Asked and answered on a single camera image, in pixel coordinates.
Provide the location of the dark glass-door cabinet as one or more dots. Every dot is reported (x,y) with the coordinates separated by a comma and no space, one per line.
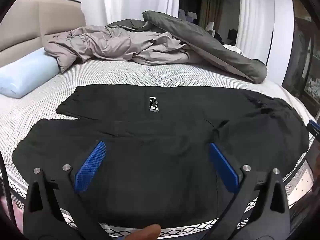
(305,55)

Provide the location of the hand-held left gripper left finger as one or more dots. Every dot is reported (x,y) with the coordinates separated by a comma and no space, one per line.
(91,165)

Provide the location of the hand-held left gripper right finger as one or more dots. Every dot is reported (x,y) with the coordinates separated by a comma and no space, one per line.
(222,167)

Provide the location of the person's left hand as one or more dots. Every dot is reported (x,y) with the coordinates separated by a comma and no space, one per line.
(147,232)

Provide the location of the light blue pillow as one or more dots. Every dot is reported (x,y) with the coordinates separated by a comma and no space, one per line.
(25,72)

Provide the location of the white curtain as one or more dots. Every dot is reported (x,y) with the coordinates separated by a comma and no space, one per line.
(130,0)
(252,15)

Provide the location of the grey duvet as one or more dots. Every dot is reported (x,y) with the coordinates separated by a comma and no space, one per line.
(112,42)

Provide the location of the olive curtain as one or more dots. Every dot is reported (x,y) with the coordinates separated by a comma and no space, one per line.
(211,10)

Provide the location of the beige padded headboard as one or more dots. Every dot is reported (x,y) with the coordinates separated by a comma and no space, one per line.
(25,25)

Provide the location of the white chair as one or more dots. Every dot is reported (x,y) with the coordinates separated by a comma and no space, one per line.
(210,28)

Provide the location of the black pants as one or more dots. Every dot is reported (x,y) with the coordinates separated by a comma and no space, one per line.
(155,142)

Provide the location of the dark monitor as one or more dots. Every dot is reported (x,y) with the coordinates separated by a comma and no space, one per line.
(232,34)

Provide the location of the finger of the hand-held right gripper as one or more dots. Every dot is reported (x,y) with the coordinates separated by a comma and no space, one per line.
(314,127)

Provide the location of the bed with honeycomb cover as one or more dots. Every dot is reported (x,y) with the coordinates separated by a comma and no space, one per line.
(125,75)

